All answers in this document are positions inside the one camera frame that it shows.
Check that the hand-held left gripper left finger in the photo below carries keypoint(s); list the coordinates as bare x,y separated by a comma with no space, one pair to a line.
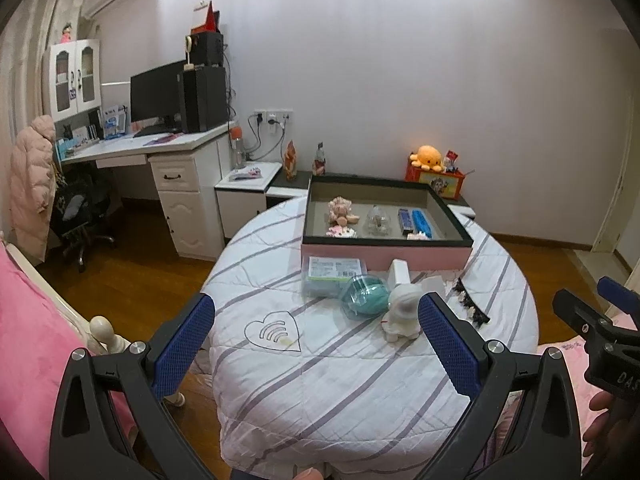
182,345

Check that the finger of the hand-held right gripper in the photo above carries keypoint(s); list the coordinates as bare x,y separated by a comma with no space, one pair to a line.
620,297
585,312

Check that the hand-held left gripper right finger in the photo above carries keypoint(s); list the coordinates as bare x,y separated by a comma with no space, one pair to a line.
450,350

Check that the pink tray box black rim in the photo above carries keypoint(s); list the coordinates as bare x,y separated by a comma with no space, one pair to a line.
385,255

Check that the blue printed pack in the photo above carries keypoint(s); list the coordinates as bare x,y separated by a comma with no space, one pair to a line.
405,220

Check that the clear plastic ornament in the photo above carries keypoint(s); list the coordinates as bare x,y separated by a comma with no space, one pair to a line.
378,221

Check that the small doll figure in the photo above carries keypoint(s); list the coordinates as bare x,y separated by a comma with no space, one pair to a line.
341,210

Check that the person's right hand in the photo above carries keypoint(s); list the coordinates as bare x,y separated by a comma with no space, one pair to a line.
600,402

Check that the black hair clip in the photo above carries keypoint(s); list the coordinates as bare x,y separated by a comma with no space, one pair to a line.
472,305

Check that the white astronaut figure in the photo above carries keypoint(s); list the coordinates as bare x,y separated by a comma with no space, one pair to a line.
400,310

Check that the small white box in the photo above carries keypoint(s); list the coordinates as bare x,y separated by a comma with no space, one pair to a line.
434,286

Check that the white rectangular bottle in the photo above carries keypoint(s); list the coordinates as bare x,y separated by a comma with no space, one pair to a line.
399,272

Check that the teal round clear capsule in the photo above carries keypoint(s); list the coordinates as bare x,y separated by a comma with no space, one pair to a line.
362,297

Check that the white door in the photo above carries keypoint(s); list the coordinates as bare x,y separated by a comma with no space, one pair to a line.
612,190

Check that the white desk with drawers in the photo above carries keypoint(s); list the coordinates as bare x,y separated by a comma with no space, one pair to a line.
185,210

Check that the clear packet green label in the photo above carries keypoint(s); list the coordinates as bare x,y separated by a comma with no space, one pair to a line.
330,275

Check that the pink bed sheet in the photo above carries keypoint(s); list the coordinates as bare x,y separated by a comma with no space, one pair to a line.
35,330

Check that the white nightstand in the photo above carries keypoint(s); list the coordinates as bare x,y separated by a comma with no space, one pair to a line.
240,205

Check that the red printed storage box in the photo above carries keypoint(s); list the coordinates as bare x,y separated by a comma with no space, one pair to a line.
440,185

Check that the black office chair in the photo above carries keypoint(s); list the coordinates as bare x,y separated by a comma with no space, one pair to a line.
80,210

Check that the small red white toy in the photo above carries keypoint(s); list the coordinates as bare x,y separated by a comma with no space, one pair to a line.
451,161

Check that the orange octopus plush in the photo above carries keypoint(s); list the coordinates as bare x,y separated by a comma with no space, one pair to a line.
427,157

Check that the low black-top cabinet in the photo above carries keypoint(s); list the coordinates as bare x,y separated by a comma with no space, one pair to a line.
302,183

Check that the orange cap water bottle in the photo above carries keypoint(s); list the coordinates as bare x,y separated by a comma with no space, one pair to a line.
238,150

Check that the pink puffer coat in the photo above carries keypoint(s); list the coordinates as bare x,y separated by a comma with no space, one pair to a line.
32,185

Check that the grey red figurine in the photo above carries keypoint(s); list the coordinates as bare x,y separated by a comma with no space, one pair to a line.
320,160

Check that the blue desk file box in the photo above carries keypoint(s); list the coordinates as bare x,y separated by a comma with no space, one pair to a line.
114,121

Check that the black computer tower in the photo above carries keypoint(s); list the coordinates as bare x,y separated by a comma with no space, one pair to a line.
202,100

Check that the black computer monitor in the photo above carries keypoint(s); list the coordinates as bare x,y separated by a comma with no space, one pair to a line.
155,92

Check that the white glass-door cabinet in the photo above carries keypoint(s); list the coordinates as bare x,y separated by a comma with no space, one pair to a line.
72,80

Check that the small white desk ornament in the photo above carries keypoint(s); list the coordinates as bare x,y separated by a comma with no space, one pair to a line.
189,52

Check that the black speaker box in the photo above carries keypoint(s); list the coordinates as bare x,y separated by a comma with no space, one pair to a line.
207,49

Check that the light curtain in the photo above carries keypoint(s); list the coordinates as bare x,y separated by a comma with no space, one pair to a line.
25,60

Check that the red pennant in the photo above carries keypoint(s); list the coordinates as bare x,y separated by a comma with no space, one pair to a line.
211,19

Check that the small pink doll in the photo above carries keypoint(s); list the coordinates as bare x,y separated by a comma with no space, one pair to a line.
66,34

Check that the white bed frame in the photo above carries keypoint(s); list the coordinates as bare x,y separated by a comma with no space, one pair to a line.
102,330

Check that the white wall power outlet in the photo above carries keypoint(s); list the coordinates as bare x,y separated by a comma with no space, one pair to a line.
274,116

